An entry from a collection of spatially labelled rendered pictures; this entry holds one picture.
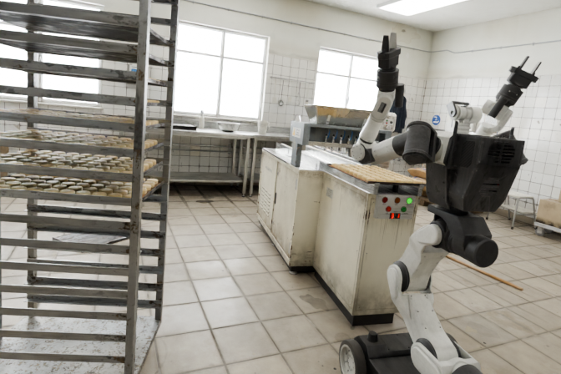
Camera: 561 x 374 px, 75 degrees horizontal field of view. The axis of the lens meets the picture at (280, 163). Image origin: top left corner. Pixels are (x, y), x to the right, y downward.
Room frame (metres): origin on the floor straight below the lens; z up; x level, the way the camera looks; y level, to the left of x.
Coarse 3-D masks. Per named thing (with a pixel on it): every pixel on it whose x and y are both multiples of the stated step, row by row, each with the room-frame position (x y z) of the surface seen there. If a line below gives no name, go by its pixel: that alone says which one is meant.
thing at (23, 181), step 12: (0, 180) 1.36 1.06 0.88; (12, 180) 1.40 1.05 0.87; (24, 180) 1.40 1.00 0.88; (36, 180) 1.41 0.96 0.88; (48, 180) 1.47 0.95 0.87; (60, 180) 1.47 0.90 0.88; (72, 180) 1.47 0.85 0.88; (84, 180) 1.49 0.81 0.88; (96, 180) 1.54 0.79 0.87; (108, 180) 1.54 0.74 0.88; (156, 180) 1.63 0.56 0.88; (60, 192) 1.29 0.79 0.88; (72, 192) 1.31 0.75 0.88; (84, 192) 1.31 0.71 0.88; (96, 192) 1.33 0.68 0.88; (108, 192) 1.37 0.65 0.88; (120, 192) 1.37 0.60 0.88; (144, 192) 1.45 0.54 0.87
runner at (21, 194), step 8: (0, 192) 1.24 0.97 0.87; (8, 192) 1.24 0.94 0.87; (16, 192) 1.24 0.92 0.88; (24, 192) 1.25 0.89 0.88; (32, 192) 1.25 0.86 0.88; (40, 192) 1.25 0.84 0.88; (48, 192) 1.25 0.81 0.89; (56, 200) 1.26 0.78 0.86; (64, 200) 1.26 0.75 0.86; (72, 200) 1.26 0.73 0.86; (80, 200) 1.26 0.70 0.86; (88, 200) 1.27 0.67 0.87; (96, 200) 1.27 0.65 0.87; (104, 200) 1.27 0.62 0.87; (112, 200) 1.27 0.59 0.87; (120, 200) 1.28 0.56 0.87; (128, 200) 1.28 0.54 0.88
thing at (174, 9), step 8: (176, 8) 1.70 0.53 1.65; (176, 16) 1.70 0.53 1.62; (176, 32) 1.70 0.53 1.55; (176, 40) 1.71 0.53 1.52; (176, 48) 1.72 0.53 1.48; (176, 56) 1.73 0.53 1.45; (168, 72) 1.70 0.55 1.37; (168, 80) 1.70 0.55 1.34; (168, 88) 1.70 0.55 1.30; (168, 96) 1.70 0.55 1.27; (168, 112) 1.70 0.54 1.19; (168, 128) 1.70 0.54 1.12; (168, 136) 1.70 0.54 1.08; (168, 152) 1.70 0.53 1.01; (168, 168) 1.70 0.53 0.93; (168, 176) 1.70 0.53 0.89; (168, 184) 1.70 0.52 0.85; (168, 192) 1.71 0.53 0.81; (168, 200) 1.72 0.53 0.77; (160, 208) 1.70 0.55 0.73; (160, 224) 1.70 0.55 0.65; (160, 240) 1.70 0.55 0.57; (160, 248) 1.70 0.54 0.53; (160, 264) 1.70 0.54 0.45; (160, 280) 1.70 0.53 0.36; (160, 296) 1.70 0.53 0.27; (160, 312) 1.70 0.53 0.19; (160, 320) 1.71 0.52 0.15
